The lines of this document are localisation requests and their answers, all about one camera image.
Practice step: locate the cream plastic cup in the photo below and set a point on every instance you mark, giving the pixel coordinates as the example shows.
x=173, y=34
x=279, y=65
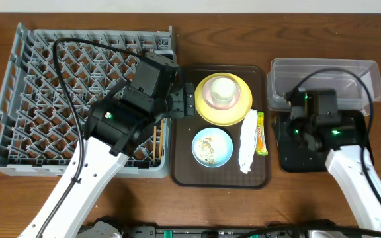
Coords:
x=223, y=91

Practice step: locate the white napkin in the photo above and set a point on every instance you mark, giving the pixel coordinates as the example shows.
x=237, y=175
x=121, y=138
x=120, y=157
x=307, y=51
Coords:
x=247, y=141

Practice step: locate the black plastic tray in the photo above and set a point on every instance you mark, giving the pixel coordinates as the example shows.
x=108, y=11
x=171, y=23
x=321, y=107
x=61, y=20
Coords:
x=294, y=154

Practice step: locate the yellow plastic plate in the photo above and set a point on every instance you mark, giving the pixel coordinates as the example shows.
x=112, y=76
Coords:
x=224, y=117

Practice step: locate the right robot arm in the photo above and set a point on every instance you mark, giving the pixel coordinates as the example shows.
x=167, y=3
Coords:
x=353, y=169

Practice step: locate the grey plastic dish rack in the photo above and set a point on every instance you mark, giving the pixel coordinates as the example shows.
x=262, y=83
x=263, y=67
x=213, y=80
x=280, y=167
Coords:
x=37, y=131

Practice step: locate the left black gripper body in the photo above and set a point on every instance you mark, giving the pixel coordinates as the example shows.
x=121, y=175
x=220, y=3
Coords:
x=186, y=100

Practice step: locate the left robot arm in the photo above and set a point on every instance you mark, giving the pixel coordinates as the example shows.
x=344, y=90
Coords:
x=115, y=126

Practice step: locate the green orange snack wrapper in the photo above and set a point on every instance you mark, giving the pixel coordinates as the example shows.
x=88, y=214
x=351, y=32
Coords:
x=261, y=148

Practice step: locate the rice food waste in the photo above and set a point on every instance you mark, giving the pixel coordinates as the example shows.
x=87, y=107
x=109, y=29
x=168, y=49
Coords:
x=205, y=150

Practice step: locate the dark brown serving tray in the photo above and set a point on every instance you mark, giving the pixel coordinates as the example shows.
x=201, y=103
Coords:
x=185, y=170

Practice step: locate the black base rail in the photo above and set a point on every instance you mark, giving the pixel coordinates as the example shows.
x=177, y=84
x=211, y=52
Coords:
x=101, y=229

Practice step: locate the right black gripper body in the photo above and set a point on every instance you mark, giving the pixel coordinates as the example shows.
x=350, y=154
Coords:
x=311, y=121

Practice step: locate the pink plastic bowl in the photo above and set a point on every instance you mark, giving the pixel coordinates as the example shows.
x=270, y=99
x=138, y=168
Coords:
x=208, y=99

